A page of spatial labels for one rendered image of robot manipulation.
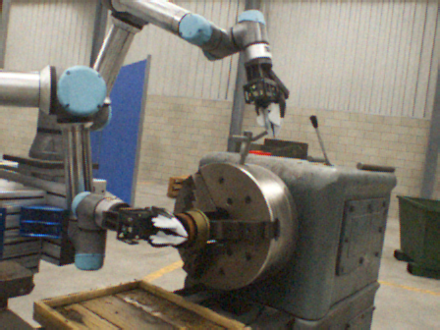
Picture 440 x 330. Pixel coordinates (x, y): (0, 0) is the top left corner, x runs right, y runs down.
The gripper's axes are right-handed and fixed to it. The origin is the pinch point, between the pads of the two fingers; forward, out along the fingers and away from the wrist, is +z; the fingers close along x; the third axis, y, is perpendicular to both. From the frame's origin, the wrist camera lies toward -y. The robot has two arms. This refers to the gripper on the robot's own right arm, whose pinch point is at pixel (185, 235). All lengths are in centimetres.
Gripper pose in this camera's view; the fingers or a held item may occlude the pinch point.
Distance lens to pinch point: 92.2
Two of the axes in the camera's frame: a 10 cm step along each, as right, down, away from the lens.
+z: 7.7, 1.3, -6.3
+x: 1.2, -9.9, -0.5
